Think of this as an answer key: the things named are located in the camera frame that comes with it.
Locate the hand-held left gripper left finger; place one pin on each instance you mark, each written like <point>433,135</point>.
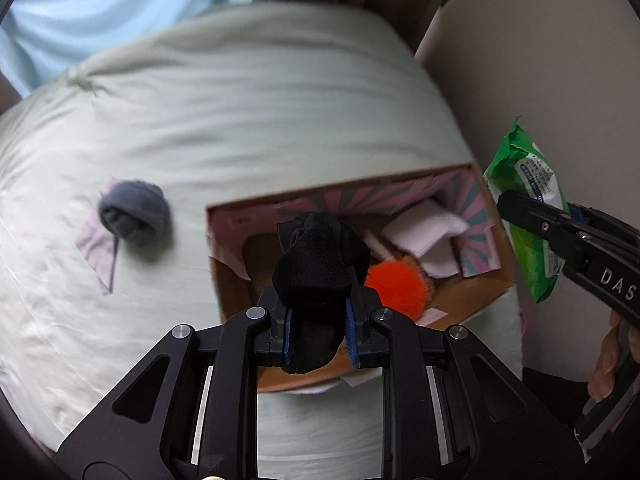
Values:
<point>287,332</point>

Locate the person's right hand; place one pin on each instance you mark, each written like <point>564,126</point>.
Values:
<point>605,360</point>

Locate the pale green bed sheet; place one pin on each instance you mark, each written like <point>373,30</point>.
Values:
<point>250,110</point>

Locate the patterned cardboard box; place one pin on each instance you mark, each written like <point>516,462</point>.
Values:
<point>230,240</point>

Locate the white sock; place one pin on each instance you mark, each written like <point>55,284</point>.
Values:
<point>425,235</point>

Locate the black sock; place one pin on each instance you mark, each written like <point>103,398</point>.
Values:
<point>315,260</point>

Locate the pale thin cloth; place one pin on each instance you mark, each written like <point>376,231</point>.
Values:
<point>95,255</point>

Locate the light blue hanging cloth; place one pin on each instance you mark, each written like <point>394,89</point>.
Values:
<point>100,10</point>

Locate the green wet wipes packet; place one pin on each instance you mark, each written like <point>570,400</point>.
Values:
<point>520,160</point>

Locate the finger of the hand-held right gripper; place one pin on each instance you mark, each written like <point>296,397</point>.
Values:
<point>580,214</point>
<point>540,222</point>

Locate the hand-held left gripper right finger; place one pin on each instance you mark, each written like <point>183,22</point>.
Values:
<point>353,332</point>

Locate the fluffy orange pom-pom toy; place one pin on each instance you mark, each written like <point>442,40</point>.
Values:
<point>395,285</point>

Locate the grey rolled sock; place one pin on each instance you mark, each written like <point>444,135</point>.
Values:
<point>135,210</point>

